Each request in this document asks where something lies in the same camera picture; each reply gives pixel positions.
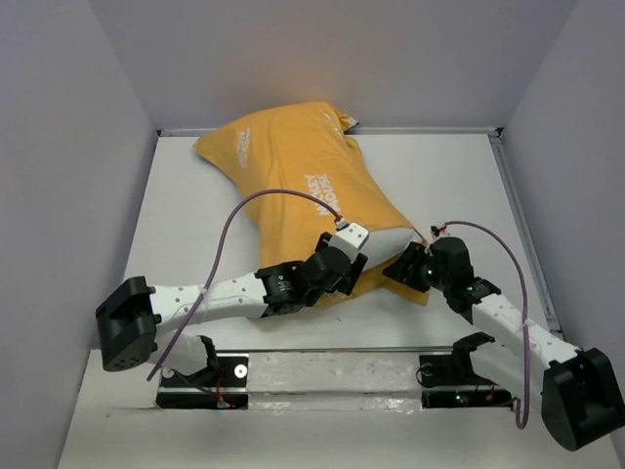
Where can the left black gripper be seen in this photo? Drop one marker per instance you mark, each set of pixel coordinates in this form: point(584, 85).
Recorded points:
point(347, 280)

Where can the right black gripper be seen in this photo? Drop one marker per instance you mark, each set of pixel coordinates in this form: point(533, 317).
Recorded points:
point(414, 253)

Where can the white pillow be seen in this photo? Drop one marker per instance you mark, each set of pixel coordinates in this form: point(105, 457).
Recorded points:
point(383, 245)

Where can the yellow blue pillowcase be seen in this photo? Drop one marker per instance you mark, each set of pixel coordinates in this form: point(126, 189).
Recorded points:
point(305, 169)

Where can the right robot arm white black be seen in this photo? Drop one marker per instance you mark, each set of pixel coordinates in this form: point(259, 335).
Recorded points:
point(575, 390)

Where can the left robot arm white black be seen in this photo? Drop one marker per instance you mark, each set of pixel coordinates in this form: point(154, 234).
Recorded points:
point(138, 323)

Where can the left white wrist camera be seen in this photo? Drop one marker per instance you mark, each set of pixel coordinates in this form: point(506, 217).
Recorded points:
point(349, 239)

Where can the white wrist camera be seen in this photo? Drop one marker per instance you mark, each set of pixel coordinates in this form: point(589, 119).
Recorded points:
point(438, 231)
point(349, 239)

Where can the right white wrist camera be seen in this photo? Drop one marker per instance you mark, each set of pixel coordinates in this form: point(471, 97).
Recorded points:
point(438, 231)

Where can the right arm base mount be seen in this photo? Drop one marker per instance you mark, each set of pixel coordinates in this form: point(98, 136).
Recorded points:
point(449, 381)

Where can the aluminium frame rail right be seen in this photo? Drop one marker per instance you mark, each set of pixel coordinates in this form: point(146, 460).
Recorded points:
point(496, 142)

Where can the aluminium frame rail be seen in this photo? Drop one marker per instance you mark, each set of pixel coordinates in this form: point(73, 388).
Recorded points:
point(496, 142)
point(359, 130)

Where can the aluminium frame rail back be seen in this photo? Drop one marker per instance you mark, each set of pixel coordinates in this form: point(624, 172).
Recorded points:
point(359, 130)

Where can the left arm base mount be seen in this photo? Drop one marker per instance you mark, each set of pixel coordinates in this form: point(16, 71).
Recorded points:
point(217, 382)

